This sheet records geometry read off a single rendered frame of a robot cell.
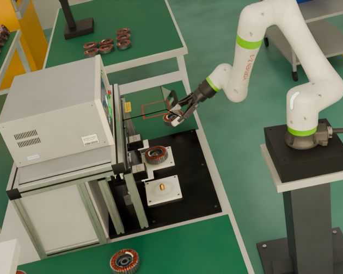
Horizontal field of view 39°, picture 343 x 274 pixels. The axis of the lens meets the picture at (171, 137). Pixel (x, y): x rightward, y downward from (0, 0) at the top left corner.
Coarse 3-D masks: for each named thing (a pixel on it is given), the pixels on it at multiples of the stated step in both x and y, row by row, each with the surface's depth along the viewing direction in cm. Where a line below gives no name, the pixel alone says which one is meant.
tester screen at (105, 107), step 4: (104, 88) 197; (104, 92) 193; (104, 96) 190; (104, 100) 187; (104, 104) 184; (104, 108) 181; (108, 112) 192; (108, 116) 188; (108, 120) 185; (112, 128) 191; (112, 132) 188
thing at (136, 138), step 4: (128, 136) 226; (132, 136) 225; (136, 136) 224; (140, 136) 223; (128, 140) 223; (132, 140) 222; (136, 140) 221; (140, 140) 221; (144, 140) 227; (128, 144) 224; (132, 144) 221; (136, 144) 221; (140, 144) 221; (144, 144) 225; (148, 144) 224; (128, 148) 222; (132, 148) 222; (136, 148) 222; (140, 148) 223; (144, 148) 223
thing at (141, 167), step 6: (132, 168) 204; (138, 168) 203; (144, 168) 202; (138, 174) 200; (144, 174) 201; (150, 174) 204; (120, 180) 202; (138, 180) 202; (144, 180) 203; (126, 186) 204
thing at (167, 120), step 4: (168, 112) 255; (180, 112) 251; (164, 116) 252; (168, 116) 253; (172, 116) 252; (176, 116) 254; (164, 120) 250; (168, 120) 248; (172, 120) 247; (168, 124) 248
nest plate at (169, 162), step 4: (168, 148) 235; (168, 152) 233; (168, 156) 230; (172, 156) 229; (144, 160) 231; (168, 160) 227; (172, 160) 226; (148, 164) 228; (156, 164) 226; (160, 164) 226; (164, 164) 225; (168, 164) 224; (172, 164) 224; (148, 168) 225; (152, 168) 224; (156, 168) 224; (160, 168) 225
